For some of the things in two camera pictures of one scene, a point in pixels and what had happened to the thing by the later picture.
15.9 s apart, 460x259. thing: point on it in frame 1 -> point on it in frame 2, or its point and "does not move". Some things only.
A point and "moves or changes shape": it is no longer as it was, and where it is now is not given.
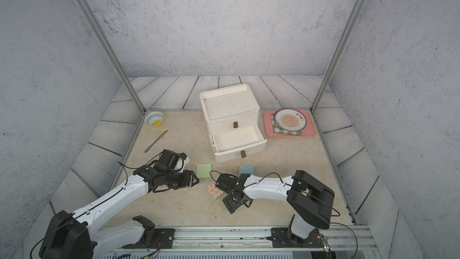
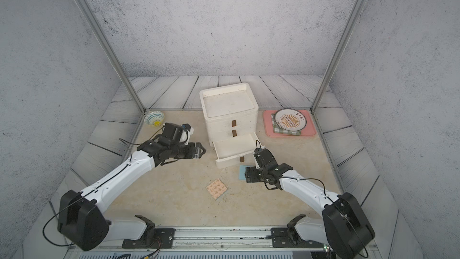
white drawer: [238, 143] moves or changes shape
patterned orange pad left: [215, 192] does not move
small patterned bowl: [154, 118] does not move
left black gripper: [188, 180] -> [191, 153]
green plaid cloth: [278, 129] does not move
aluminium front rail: [254, 239] does not move
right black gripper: [228, 203] -> [251, 171]
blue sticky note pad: [245, 169] does not move
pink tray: [309, 130] does not move
